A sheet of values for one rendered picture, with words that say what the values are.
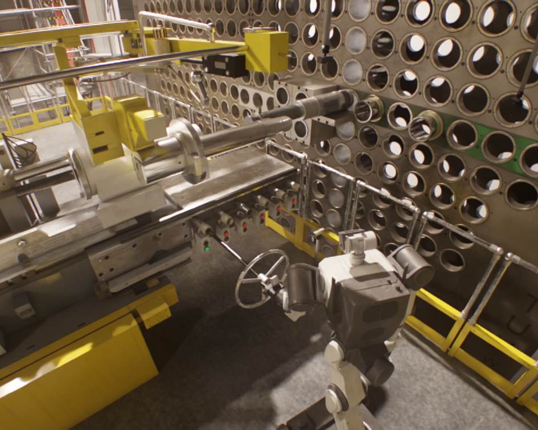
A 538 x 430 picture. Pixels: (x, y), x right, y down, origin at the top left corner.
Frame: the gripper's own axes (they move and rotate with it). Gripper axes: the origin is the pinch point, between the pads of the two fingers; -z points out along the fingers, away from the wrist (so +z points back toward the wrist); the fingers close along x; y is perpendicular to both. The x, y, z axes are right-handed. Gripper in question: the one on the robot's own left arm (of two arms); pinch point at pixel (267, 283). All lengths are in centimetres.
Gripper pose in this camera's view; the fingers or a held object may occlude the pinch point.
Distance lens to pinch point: 180.2
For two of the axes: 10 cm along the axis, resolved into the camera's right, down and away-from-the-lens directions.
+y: 0.0, -8.2, -5.7
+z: 6.5, 4.4, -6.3
